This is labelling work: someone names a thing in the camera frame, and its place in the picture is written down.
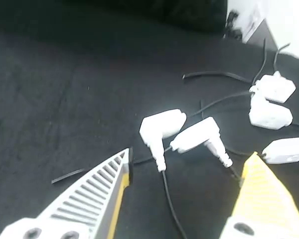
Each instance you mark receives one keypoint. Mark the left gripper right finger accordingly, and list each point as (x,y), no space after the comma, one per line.
(261,199)

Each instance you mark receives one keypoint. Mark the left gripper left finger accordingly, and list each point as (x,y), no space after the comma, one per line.
(89,199)

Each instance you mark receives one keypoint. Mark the white outlet socket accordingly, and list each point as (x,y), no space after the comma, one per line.
(285,150)
(266,117)
(276,87)

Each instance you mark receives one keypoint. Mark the white two-prong plug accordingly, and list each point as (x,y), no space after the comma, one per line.
(162,124)
(196,135)

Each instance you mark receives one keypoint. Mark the white and black box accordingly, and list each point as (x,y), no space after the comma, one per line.
(254,25)

